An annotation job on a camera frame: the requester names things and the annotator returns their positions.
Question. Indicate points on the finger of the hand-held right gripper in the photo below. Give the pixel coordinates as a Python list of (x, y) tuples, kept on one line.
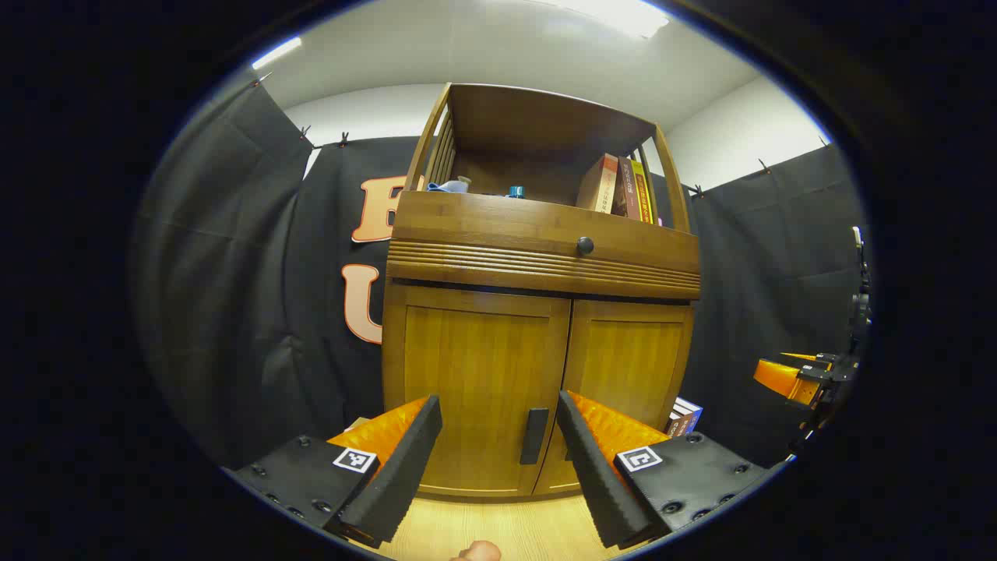
[(814, 358), (787, 380)]

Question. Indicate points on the black backdrop cloth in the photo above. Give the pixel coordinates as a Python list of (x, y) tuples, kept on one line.
[(234, 273)]

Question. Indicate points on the large ceiling light panel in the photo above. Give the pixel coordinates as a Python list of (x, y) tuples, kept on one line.
[(615, 14)]

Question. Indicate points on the blue and white book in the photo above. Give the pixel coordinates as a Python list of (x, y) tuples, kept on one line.
[(684, 417)]

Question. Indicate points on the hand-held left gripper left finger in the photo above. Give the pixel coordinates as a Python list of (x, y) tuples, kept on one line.
[(397, 483)]

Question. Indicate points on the round black drawer knob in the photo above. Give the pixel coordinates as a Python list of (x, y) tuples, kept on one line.
[(585, 245)]

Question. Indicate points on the light blue cloth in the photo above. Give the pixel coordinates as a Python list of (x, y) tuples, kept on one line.
[(448, 186)]

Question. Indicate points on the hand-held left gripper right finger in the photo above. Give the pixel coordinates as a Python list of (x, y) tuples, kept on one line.
[(596, 483)]

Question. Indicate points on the wooden shoe cabinet door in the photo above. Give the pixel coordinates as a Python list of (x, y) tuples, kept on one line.
[(475, 374), (631, 366)]

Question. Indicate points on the wooden double-door shoe cabinet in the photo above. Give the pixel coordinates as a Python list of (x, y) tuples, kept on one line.
[(498, 226)]

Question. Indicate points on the narrow ceiling light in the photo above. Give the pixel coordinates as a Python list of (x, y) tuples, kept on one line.
[(276, 52)]

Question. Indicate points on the dark red book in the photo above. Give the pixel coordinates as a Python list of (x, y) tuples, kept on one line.
[(629, 191)]

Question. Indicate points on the wooden cabinet drawer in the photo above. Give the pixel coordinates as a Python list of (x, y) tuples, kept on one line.
[(498, 234)]

